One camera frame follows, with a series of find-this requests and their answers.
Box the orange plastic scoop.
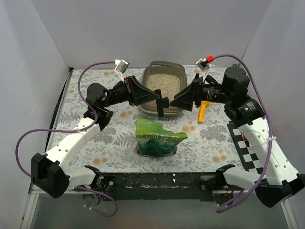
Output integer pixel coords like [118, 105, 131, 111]
[197, 101, 210, 124]

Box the brown plastic litter box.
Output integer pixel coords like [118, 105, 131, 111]
[140, 61, 187, 117]

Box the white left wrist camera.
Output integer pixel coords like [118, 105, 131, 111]
[114, 59, 130, 81]

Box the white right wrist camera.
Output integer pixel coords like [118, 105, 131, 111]
[196, 56, 214, 81]

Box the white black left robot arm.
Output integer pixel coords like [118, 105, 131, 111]
[31, 76, 160, 198]

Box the small black plastic clip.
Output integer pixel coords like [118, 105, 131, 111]
[154, 89, 170, 117]

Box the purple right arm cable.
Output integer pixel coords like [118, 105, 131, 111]
[213, 54, 275, 213]

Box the green litter bag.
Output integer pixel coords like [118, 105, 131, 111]
[135, 119, 188, 158]

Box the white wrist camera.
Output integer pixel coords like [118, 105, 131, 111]
[114, 59, 130, 81]
[196, 56, 214, 81]

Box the floral patterned table mat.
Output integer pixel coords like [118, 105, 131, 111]
[56, 69, 243, 173]

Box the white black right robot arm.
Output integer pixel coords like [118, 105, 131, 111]
[170, 66, 305, 208]

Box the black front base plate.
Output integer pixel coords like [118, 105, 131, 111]
[95, 172, 239, 201]

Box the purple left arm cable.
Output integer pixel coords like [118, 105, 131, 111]
[15, 61, 119, 217]

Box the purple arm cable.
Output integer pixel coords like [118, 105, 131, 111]
[15, 61, 119, 217]
[213, 54, 275, 213]

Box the black white checkerboard plate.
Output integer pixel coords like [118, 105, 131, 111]
[227, 121, 263, 174]

